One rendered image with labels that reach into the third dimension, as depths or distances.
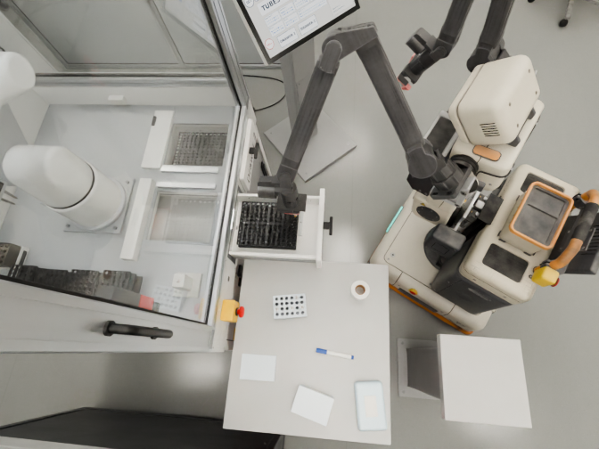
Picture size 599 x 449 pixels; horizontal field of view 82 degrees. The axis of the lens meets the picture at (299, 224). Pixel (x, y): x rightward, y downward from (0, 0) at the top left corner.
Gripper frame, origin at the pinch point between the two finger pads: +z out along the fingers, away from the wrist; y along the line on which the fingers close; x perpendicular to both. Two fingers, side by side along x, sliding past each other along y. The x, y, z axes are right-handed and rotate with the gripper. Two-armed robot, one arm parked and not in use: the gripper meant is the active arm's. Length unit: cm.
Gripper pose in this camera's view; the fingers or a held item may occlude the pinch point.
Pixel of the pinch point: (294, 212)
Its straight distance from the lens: 128.3
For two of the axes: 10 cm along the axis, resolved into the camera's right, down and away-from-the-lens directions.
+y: 9.9, 0.6, -1.3
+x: 1.0, -9.3, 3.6
